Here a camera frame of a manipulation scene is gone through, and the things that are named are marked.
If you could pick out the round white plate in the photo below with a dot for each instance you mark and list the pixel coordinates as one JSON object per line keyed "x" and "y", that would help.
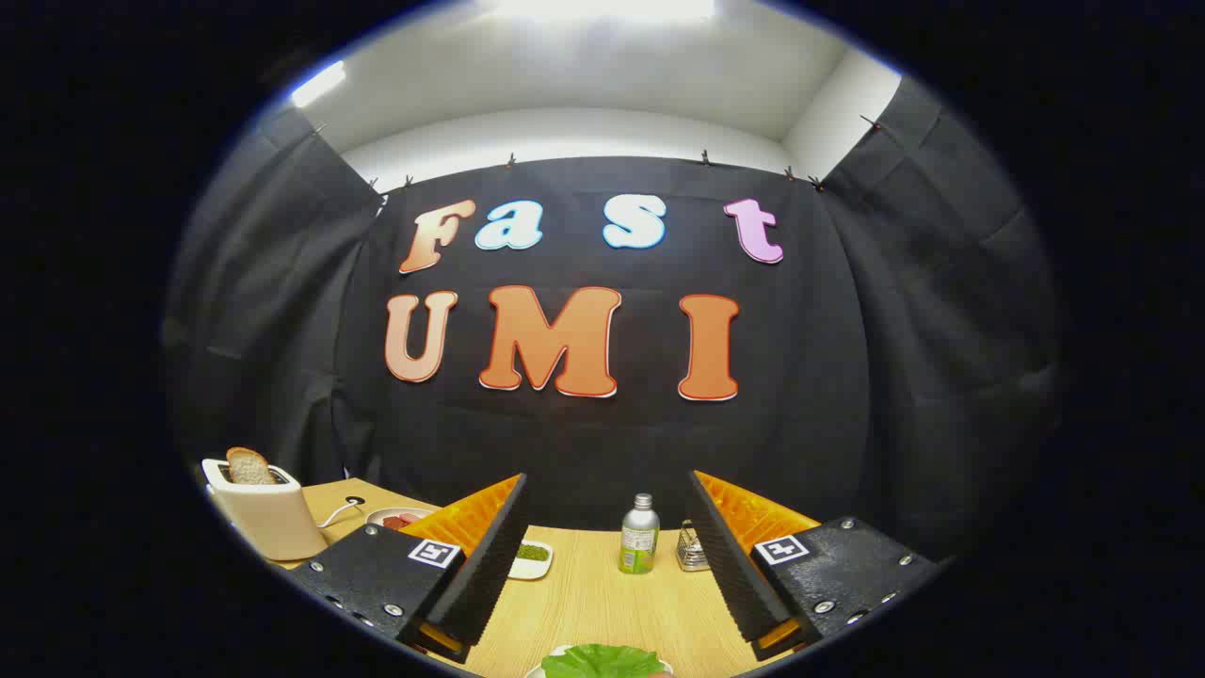
{"x": 377, "y": 517}

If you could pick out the silver bottle with green label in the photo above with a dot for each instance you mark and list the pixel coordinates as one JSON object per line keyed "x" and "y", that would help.
{"x": 639, "y": 541}

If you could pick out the black backdrop cloth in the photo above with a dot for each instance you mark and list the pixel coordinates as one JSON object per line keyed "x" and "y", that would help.
{"x": 602, "y": 443}

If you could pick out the toasted bread slice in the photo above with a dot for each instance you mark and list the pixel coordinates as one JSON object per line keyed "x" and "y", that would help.
{"x": 249, "y": 467}

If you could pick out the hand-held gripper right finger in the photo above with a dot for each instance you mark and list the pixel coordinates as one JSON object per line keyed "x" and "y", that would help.
{"x": 730, "y": 565}

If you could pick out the ceiling light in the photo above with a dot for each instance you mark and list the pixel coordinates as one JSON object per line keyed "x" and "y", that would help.
{"x": 602, "y": 8}

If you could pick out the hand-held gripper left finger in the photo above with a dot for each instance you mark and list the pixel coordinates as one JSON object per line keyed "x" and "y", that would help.
{"x": 480, "y": 565}

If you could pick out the white oval plate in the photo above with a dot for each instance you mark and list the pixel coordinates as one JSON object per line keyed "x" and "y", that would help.
{"x": 535, "y": 672}

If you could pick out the pile of green beans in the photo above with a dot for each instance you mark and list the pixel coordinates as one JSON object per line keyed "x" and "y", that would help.
{"x": 532, "y": 552}

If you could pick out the green lettuce leaf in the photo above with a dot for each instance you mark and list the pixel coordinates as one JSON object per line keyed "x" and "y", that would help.
{"x": 602, "y": 662}

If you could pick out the white divided dish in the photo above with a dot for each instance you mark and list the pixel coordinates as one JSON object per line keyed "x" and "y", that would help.
{"x": 529, "y": 568}

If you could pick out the cream white toaster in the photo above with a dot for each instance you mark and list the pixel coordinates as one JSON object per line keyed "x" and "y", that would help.
{"x": 268, "y": 518}

